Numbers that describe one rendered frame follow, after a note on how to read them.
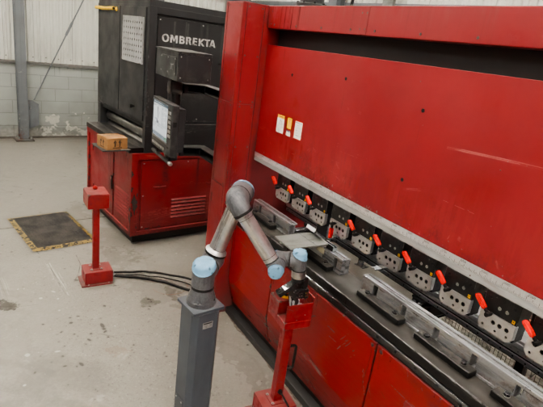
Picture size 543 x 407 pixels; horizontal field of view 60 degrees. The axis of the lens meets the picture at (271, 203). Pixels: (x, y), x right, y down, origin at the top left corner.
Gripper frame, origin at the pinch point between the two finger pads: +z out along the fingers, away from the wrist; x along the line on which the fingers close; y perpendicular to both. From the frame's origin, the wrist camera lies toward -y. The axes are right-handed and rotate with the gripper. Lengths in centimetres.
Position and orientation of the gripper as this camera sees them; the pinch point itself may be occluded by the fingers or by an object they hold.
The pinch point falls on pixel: (292, 311)
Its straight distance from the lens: 254.7
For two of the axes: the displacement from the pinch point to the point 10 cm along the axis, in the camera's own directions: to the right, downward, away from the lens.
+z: -0.6, 9.3, 3.5
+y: 9.1, -1.0, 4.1
